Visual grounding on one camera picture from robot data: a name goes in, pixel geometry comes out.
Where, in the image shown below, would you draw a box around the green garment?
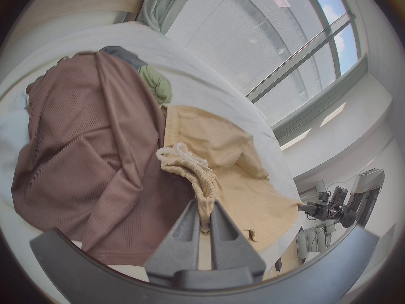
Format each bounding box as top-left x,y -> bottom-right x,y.
138,65 -> 173,106

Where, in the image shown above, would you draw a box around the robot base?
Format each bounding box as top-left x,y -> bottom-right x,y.
296,223 -> 337,263

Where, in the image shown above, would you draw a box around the black garment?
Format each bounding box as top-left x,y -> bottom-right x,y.
99,46 -> 149,73

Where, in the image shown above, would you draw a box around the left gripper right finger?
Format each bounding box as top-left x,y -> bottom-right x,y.
209,198 -> 266,272

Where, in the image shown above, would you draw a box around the grey-green curtain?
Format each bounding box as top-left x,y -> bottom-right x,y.
136,0 -> 204,35

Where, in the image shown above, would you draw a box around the brown garment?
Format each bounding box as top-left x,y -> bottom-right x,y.
11,51 -> 197,266

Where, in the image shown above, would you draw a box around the tan shorts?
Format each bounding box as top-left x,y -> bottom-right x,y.
156,104 -> 305,253

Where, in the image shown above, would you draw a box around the window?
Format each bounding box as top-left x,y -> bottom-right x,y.
165,0 -> 369,135

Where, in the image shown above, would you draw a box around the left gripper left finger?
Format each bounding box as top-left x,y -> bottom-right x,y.
146,199 -> 202,275

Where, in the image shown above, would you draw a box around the white garment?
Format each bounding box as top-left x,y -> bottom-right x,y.
0,89 -> 33,170

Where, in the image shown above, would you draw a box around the bed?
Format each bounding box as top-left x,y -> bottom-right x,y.
0,0 -> 306,286

